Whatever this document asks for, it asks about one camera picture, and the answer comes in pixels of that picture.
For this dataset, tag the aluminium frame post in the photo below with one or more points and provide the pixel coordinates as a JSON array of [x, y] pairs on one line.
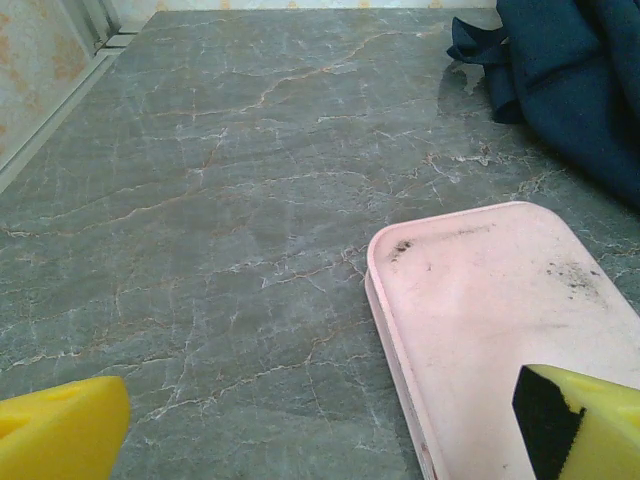
[[102, 20]]

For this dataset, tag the aluminium table side rail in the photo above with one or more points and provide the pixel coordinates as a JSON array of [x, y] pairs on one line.
[[50, 120]]

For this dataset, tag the pink pencil case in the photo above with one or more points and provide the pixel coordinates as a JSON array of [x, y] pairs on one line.
[[490, 310]]

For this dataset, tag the navy blue student backpack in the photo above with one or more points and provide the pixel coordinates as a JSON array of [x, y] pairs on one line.
[[575, 90]]

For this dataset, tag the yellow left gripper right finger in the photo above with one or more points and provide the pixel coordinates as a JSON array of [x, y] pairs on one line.
[[605, 435]]

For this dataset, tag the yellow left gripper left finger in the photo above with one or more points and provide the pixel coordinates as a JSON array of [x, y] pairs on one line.
[[60, 430]]

